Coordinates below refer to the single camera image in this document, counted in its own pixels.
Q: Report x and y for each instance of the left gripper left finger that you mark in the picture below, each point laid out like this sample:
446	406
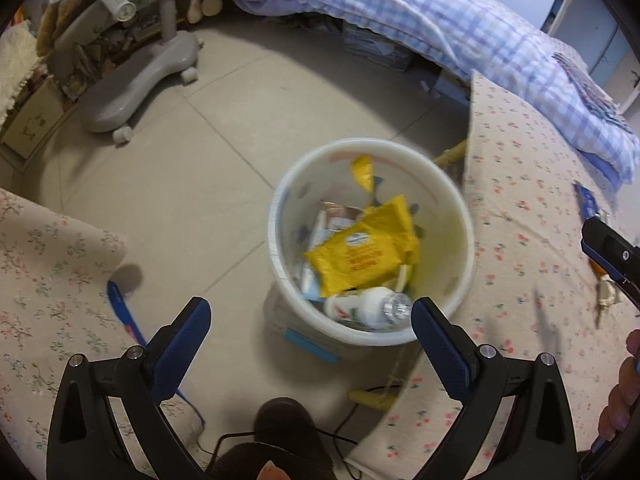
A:
84	440

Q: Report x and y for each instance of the floral print cloth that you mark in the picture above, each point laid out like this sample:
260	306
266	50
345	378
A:
54	274

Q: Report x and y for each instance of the yellow wrapper scrap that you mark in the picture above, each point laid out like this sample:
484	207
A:
362	172

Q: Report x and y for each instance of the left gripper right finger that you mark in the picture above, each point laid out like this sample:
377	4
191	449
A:
538	441

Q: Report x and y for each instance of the person right hand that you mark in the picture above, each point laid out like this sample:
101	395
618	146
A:
616	414

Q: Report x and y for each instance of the blue cardboard snack box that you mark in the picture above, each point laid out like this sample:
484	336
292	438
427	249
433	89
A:
588	206

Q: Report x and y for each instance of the white green plastic bottle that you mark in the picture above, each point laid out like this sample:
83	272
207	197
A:
376	308

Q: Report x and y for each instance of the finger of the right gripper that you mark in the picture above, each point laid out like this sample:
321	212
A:
615	255

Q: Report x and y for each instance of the blue checked quilt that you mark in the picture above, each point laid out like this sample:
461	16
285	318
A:
468	37

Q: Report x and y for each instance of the white round trash bin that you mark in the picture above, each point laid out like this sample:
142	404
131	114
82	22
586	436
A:
318	197

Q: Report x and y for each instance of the yellow wipes packet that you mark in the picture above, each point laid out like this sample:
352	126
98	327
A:
368	253

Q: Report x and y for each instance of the blue pen on floor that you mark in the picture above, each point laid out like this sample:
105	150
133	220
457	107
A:
125	314

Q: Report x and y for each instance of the drawing paper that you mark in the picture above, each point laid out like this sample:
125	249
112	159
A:
608	295

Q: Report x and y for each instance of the cherry print bed sheet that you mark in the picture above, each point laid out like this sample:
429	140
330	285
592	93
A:
533	289

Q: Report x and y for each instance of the striped folded cloth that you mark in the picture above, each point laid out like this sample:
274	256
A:
592	96

